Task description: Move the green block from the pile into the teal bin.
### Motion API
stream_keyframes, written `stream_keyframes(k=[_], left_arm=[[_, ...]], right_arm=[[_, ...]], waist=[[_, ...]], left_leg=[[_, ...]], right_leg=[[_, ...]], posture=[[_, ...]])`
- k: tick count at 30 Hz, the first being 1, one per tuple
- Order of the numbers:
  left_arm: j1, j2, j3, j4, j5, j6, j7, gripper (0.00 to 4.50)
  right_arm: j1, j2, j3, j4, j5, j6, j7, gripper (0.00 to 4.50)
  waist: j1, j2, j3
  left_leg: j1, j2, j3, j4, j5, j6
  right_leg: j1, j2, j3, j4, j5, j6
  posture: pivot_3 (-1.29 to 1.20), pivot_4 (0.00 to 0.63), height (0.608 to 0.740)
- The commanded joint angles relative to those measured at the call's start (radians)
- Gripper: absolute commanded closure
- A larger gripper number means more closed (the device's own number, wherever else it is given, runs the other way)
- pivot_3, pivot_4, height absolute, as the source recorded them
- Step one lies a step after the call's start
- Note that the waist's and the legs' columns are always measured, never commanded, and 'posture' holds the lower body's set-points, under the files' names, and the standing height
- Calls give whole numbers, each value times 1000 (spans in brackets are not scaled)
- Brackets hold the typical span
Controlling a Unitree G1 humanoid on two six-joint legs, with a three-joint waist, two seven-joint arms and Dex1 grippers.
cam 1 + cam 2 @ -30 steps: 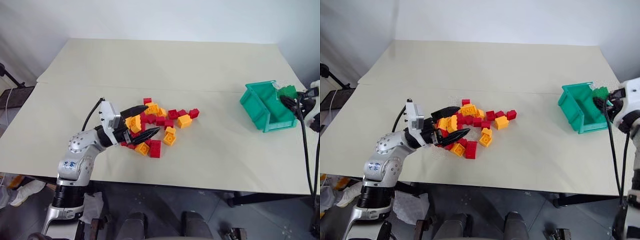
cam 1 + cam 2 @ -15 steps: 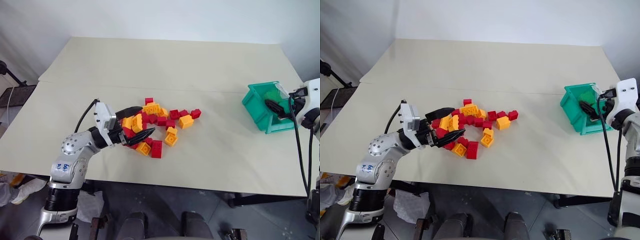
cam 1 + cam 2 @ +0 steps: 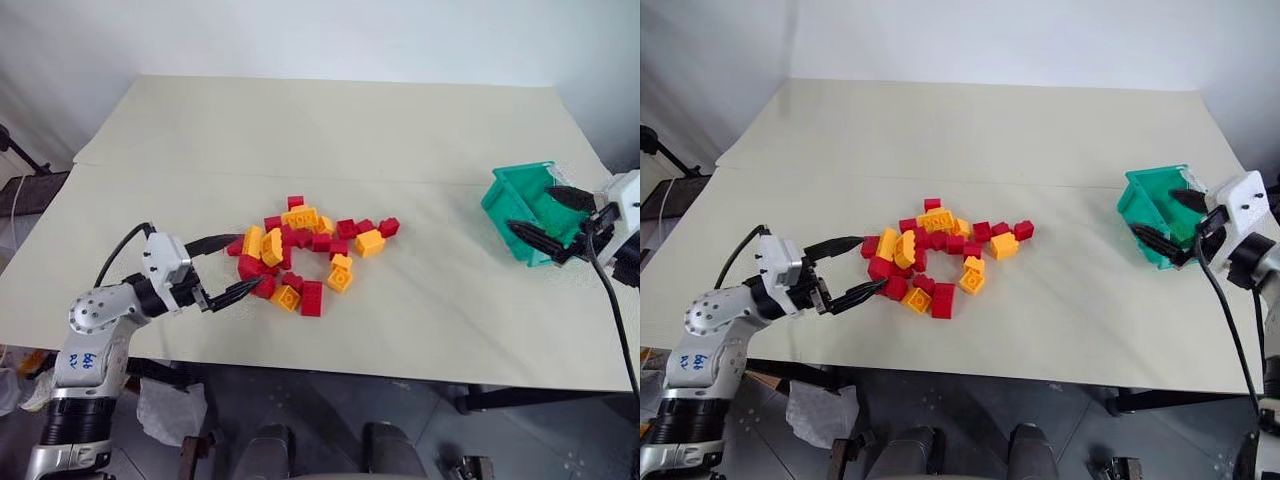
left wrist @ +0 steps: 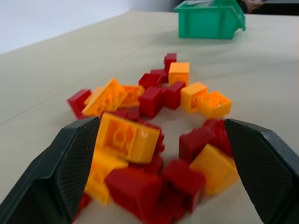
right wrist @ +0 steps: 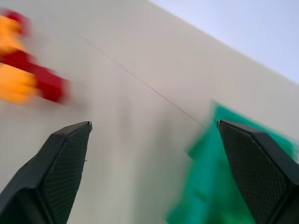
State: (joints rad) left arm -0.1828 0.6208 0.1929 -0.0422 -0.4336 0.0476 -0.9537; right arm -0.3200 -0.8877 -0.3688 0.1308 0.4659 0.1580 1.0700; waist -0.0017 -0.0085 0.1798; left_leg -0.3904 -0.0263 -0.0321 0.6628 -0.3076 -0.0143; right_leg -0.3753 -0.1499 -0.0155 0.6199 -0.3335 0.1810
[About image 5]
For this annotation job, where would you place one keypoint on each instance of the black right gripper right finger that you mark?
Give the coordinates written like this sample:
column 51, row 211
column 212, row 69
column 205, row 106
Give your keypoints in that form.
column 259, row 172

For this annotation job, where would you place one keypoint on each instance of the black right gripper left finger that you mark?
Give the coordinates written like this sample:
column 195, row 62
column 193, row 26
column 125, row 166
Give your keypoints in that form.
column 46, row 172

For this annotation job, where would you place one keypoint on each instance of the orange toy block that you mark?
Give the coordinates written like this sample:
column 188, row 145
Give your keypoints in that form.
column 16, row 84
column 10, row 35

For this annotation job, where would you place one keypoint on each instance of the red toy block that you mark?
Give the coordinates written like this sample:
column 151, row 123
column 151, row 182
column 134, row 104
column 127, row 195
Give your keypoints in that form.
column 19, row 21
column 44, row 79

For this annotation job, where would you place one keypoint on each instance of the teal plastic bin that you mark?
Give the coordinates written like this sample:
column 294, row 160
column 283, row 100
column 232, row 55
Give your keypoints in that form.
column 210, row 175

